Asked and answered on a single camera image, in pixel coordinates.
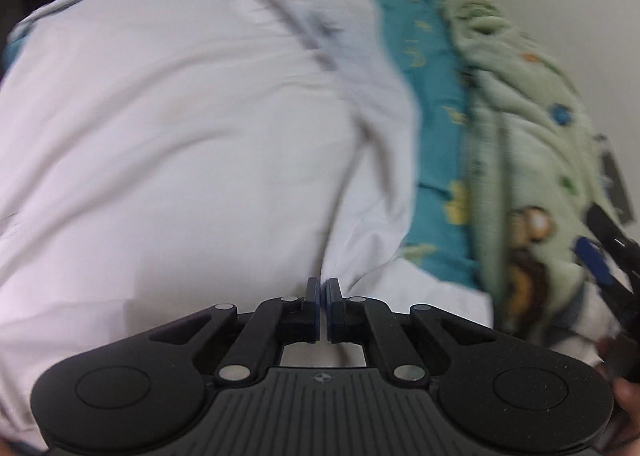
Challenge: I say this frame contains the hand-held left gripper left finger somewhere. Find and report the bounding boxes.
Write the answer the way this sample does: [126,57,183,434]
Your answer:
[149,277,321,390]

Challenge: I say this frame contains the teal printed bed sheet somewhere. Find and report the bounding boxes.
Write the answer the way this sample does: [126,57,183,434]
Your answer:
[5,0,483,293]

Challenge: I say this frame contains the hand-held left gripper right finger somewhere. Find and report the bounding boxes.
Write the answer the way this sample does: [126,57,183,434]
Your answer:
[325,278,497,390]

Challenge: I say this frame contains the dark grey object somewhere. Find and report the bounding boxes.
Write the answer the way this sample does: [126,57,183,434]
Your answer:
[594,133,635,226]

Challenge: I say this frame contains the green printed fleece blanket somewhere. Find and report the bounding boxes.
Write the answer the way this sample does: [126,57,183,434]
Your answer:
[442,0,618,352]

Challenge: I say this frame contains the person's right hand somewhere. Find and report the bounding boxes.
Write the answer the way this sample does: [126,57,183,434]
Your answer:
[612,378,640,419]

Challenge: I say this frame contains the white shirt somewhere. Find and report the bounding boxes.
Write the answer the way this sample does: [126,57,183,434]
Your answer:
[0,0,623,447]

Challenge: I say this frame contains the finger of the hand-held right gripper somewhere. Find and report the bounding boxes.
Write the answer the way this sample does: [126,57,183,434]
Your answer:
[586,203,640,267]
[574,235,640,319]

